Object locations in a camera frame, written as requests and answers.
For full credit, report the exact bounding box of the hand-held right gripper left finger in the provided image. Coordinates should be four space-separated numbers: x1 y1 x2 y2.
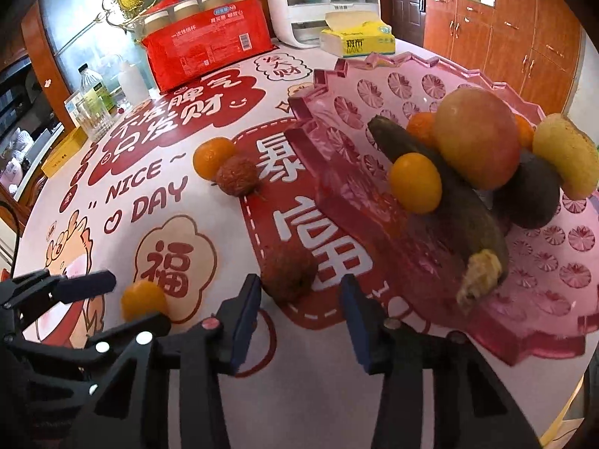
61 274 263 449

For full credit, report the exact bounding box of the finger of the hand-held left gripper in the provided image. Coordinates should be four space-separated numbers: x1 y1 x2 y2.
2 312 173 368
0 269 117 310

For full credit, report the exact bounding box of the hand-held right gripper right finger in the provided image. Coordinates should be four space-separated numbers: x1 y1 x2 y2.
340 275 546 449

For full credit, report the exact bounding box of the small orange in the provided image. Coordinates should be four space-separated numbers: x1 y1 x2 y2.
193 137 237 181
389 152 443 215
514 113 535 153
405 111 441 148
121 281 169 323

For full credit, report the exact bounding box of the dark red passion fruit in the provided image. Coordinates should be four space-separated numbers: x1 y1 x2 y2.
215 155 259 197
259 241 317 304

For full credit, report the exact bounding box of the dark avocado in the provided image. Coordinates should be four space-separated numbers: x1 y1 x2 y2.
491 150 562 230

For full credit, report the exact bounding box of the red apple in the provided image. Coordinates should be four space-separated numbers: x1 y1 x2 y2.
433 85 521 192

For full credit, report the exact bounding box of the pink plastic tray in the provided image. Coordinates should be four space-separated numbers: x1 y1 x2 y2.
285 51 599 366

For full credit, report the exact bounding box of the printed pink tablecloth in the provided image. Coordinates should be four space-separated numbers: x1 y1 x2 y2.
12 37 599 436

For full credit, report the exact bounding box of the yellow cardboard box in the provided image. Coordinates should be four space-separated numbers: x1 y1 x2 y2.
41 126 89 178

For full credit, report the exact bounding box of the dark green cucumber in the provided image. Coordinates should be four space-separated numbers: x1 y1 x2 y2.
367 114 511 312

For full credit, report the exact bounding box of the clear drinking glass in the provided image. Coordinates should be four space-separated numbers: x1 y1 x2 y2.
77 100 115 138

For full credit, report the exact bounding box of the small white box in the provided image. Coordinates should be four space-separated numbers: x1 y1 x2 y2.
63 91 87 127

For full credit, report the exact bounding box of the green label bottle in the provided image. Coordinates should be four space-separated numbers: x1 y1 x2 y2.
96 82 119 115

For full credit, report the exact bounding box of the clear plastic bottle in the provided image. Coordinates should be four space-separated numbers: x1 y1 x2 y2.
79 63 106 104

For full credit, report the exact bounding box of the white squeeze bottle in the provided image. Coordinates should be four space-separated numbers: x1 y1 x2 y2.
100 54 150 104

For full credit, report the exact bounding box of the frosted glass sliding door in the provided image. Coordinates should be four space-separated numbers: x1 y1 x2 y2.
21 0 253 117

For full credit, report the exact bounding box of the red paper cup package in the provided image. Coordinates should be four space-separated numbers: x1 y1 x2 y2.
140 0 277 94

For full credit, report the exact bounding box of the yellow tissue box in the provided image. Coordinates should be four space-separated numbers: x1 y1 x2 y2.
319 9 396 59

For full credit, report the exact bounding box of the white countertop appliance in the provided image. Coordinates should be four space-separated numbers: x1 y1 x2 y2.
262 0 401 50

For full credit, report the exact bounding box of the dark brown door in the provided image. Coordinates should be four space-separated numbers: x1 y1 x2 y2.
390 0 429 48

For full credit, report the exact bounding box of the wooden wall cabinet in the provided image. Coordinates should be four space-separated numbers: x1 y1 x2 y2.
423 0 595 117

